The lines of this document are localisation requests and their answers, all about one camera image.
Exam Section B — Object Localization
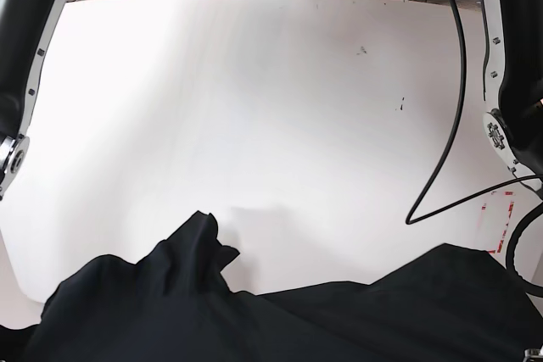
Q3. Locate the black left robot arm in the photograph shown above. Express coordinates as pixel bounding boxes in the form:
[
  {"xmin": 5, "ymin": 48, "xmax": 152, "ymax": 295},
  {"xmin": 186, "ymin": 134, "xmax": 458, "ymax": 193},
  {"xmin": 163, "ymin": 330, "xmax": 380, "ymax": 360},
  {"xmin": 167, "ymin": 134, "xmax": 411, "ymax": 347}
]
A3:
[{"xmin": 406, "ymin": 0, "xmax": 542, "ymax": 298}]

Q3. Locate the black T-shirt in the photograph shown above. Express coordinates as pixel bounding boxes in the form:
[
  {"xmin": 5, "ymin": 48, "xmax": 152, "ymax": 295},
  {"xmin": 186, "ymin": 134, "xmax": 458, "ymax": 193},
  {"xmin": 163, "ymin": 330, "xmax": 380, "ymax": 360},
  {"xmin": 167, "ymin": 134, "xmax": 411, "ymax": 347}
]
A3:
[{"xmin": 1, "ymin": 213, "xmax": 542, "ymax": 361}]

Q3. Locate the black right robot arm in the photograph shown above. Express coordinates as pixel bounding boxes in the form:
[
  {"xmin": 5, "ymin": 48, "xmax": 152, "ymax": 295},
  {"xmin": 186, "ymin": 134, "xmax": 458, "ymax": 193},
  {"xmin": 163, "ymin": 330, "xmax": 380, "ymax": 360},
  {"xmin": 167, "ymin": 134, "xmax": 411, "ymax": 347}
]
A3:
[{"xmin": 1, "ymin": 0, "xmax": 67, "ymax": 194}]

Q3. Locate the red tape rectangle marking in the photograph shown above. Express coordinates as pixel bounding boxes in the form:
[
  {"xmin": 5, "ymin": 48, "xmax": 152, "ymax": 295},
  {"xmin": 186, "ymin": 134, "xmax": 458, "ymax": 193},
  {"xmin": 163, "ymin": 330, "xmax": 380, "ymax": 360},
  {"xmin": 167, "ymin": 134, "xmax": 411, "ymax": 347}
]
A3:
[{"xmin": 477, "ymin": 191, "xmax": 515, "ymax": 254}]

